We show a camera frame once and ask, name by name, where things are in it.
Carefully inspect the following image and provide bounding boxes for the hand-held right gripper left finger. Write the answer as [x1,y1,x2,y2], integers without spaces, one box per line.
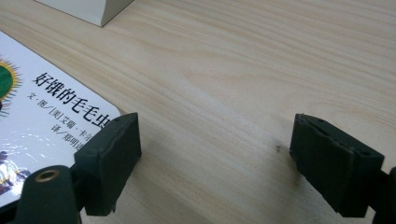
[74,112,143,217]

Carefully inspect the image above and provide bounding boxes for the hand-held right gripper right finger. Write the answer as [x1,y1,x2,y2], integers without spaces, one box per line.
[289,113,386,218]

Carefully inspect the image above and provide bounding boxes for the white picture book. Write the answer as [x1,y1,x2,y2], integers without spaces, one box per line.
[0,30,123,208]

